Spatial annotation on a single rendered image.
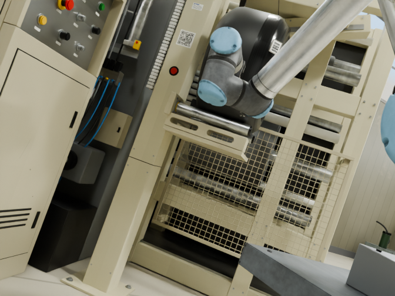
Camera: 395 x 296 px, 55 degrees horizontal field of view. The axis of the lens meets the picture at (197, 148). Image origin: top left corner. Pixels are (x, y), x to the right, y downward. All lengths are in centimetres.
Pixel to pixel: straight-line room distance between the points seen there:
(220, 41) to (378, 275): 76
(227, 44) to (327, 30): 27
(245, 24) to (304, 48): 58
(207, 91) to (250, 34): 55
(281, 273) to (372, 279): 14
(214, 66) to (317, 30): 29
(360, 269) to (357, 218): 721
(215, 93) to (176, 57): 75
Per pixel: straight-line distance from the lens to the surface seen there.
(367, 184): 786
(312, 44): 109
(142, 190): 176
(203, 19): 186
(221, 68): 112
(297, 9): 219
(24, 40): 136
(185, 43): 183
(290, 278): 59
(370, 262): 66
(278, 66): 112
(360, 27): 227
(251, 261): 66
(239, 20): 165
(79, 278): 194
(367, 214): 805
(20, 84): 138
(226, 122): 162
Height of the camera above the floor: 70
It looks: 2 degrees up
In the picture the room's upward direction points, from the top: 20 degrees clockwise
